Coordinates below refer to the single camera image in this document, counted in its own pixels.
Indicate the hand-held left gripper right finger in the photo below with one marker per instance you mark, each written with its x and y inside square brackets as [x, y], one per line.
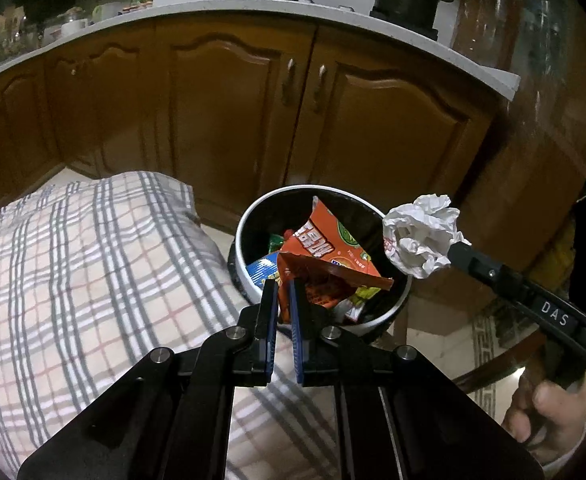
[295, 330]

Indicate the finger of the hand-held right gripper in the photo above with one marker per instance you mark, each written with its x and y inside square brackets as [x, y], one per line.
[523, 292]

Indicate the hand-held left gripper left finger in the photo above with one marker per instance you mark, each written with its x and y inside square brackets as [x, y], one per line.
[271, 330]

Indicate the orange brown snack wrapper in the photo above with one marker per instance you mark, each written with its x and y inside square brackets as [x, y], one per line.
[323, 280]

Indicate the white paper ball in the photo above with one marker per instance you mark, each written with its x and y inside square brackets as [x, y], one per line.
[423, 235]

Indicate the white-rimmed black bin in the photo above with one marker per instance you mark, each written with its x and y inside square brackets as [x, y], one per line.
[273, 210]

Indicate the person's right forearm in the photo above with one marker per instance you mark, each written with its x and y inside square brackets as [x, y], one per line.
[563, 460]

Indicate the person's right hand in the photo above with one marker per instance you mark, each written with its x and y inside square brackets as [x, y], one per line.
[558, 410]

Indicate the blue white packet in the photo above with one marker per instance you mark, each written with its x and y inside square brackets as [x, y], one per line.
[263, 270]

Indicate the tall wooden cabinet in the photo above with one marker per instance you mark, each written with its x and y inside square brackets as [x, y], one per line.
[533, 85]

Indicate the wooden cabinet door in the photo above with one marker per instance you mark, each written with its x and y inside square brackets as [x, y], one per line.
[8, 130]
[398, 150]
[108, 105]
[233, 120]

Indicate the plaid cloth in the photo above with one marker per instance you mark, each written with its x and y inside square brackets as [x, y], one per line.
[73, 260]

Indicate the black stove burner grate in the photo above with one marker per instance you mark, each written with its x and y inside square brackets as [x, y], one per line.
[405, 25]

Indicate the white countertop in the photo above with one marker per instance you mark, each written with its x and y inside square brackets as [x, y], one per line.
[198, 10]

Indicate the white cup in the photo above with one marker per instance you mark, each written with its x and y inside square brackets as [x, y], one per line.
[73, 26]
[105, 12]

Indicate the cluster of glass jars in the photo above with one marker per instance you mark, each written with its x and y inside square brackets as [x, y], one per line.
[13, 32]

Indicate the wooden chair frame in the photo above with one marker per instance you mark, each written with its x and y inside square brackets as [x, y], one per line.
[503, 365]

